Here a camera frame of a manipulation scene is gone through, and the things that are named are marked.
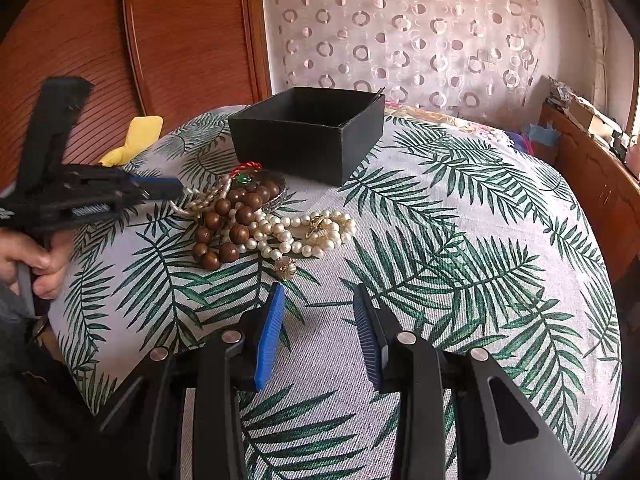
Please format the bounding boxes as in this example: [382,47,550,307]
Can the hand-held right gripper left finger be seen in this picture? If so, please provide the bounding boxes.
[97,282,286,480]

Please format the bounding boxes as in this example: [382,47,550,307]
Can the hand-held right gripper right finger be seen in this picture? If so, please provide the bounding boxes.
[352,284,583,480]

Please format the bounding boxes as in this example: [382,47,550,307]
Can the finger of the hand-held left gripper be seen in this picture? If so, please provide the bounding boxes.
[122,174,184,202]

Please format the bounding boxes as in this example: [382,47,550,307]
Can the small rice pearl bracelet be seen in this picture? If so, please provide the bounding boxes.
[167,179,237,221]

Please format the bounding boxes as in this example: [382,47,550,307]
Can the brown wooden bead bracelet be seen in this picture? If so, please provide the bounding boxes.
[194,180,282,271]

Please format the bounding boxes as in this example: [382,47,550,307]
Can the white pearl necklace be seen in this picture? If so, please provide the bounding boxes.
[227,209,357,262]

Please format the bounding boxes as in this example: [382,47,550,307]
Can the black cardboard box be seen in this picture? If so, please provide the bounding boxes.
[227,86,386,187]

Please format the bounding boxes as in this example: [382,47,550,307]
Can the person's left hand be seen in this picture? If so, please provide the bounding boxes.
[0,227,74,301]

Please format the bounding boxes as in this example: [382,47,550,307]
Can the yellow cloth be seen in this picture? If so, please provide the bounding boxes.
[99,116,164,167]

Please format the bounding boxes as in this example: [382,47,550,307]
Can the silver patterned dish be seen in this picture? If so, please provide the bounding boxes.
[249,170,287,210]

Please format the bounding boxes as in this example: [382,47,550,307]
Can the leaf print bedspread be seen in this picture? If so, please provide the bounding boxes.
[50,105,623,480]

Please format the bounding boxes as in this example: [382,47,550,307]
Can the wooden headboard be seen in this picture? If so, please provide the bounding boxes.
[0,0,273,187]

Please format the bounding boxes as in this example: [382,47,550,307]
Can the floral blanket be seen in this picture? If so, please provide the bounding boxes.
[384,101,537,155]

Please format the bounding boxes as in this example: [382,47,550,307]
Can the wooden side cabinet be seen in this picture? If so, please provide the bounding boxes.
[536,102,640,286]

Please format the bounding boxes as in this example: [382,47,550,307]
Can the circle pattern sheer curtain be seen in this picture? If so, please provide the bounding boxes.
[259,0,573,111]

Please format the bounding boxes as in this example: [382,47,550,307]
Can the clutter of boxes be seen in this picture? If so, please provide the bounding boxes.
[547,75,640,177]

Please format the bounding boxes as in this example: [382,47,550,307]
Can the red cord green pendant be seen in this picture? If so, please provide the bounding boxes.
[227,160,264,187]

